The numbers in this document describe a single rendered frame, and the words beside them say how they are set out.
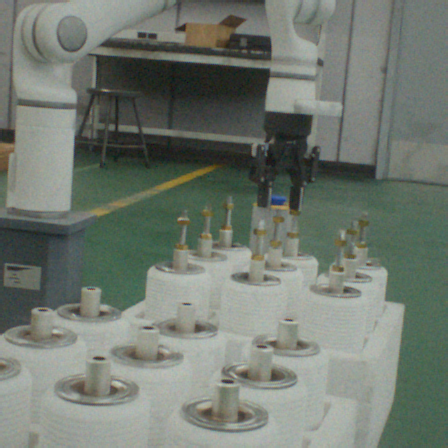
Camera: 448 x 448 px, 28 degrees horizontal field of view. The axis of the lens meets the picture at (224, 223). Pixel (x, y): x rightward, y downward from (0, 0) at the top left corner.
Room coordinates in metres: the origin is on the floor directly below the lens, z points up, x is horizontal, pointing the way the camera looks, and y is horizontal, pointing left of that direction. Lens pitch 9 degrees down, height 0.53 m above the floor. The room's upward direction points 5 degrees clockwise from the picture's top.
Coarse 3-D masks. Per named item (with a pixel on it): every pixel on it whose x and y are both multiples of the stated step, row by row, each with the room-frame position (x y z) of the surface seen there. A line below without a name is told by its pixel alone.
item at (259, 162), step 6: (252, 144) 1.37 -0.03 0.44; (258, 144) 1.36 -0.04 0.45; (258, 150) 1.36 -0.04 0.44; (264, 150) 1.37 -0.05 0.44; (252, 156) 1.37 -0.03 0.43; (258, 156) 1.36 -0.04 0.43; (264, 156) 1.37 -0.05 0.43; (252, 162) 1.37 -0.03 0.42; (258, 162) 1.36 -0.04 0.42; (264, 162) 1.37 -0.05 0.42; (252, 168) 1.38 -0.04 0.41; (258, 168) 1.36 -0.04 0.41; (264, 168) 1.37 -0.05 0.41; (258, 174) 1.36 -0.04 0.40; (264, 174) 1.37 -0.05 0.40; (258, 180) 1.36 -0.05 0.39
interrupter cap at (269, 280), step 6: (234, 276) 1.30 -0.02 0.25; (240, 276) 1.31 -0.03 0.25; (246, 276) 1.31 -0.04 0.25; (264, 276) 1.32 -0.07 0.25; (270, 276) 1.32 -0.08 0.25; (276, 276) 1.32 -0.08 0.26; (240, 282) 1.27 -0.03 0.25; (246, 282) 1.26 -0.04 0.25; (252, 282) 1.27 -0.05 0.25; (258, 282) 1.27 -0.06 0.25; (264, 282) 1.27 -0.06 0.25; (270, 282) 1.28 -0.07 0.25; (276, 282) 1.28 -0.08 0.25
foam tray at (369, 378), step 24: (144, 312) 1.34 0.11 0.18; (216, 312) 1.37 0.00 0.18; (384, 312) 1.47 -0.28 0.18; (240, 336) 1.24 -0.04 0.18; (384, 336) 1.31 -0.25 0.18; (240, 360) 1.22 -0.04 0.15; (336, 360) 1.19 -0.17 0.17; (360, 360) 1.18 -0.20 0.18; (384, 360) 1.28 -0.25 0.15; (336, 384) 1.19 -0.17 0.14; (360, 384) 1.18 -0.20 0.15; (384, 384) 1.33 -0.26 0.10; (360, 408) 1.18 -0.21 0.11; (384, 408) 1.38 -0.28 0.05; (360, 432) 1.18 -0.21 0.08
